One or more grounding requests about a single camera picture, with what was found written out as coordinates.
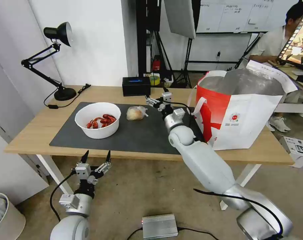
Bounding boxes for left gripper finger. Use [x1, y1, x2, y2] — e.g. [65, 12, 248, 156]
[77, 150, 89, 164]
[91, 150, 112, 181]

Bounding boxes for bread in clear plastic bag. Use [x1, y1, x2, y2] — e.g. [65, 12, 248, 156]
[126, 106, 149, 121]

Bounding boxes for white and red takeout bag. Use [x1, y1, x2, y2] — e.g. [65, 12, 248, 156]
[187, 60, 298, 151]

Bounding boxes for yellow green tape roll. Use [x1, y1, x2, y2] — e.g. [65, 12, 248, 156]
[149, 73, 161, 86]

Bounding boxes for black tissue box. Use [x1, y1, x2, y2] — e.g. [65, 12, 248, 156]
[122, 77, 151, 97]

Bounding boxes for red canister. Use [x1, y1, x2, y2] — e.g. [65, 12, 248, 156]
[152, 55, 162, 72]

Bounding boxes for white paper bowl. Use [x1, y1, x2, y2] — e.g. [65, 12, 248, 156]
[74, 102, 122, 139]

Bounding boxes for black desk mat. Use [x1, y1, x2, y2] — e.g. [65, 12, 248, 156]
[49, 102, 207, 154]

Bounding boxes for black light stand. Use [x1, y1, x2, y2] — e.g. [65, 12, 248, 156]
[173, 37, 195, 88]

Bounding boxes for red crayfish shells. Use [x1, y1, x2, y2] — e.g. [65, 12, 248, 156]
[86, 114, 117, 129]

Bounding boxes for wooden table with white legs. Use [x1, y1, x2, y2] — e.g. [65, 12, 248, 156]
[4, 85, 295, 211]

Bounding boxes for black metal rack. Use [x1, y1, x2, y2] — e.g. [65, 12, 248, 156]
[135, 0, 165, 77]

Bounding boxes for black desk lamp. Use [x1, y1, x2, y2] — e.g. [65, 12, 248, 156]
[21, 22, 78, 101]

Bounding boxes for white softbox light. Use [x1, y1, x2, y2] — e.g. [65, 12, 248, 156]
[163, 0, 197, 39]

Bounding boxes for silver power supply box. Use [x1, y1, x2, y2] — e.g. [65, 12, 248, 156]
[141, 214, 180, 239]

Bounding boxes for grey waste bin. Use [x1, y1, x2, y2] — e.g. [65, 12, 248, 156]
[0, 192, 26, 240]

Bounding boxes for whiteboard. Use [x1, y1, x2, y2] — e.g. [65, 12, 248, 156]
[196, 0, 302, 34]

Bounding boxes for person's white shoe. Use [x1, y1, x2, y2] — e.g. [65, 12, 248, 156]
[269, 116, 291, 132]

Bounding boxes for person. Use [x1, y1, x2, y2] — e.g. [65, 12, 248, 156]
[249, 3, 303, 132]

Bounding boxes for white cardboard box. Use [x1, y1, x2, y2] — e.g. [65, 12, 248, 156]
[278, 135, 303, 168]

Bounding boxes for computer monitor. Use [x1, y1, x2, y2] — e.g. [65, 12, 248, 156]
[277, 10, 303, 72]

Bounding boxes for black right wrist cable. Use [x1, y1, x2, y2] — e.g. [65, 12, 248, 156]
[170, 101, 195, 116]

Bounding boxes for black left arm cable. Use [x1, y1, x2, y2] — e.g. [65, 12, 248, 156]
[50, 170, 78, 222]

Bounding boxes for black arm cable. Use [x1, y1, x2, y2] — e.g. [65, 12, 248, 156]
[50, 170, 78, 222]
[193, 188, 285, 236]

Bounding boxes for black lamp cable with switch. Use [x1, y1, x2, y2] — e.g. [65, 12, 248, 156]
[43, 83, 92, 109]

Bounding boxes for black power supply cable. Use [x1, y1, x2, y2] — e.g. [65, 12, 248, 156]
[126, 226, 218, 240]

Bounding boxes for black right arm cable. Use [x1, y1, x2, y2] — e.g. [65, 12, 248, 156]
[193, 188, 285, 236]

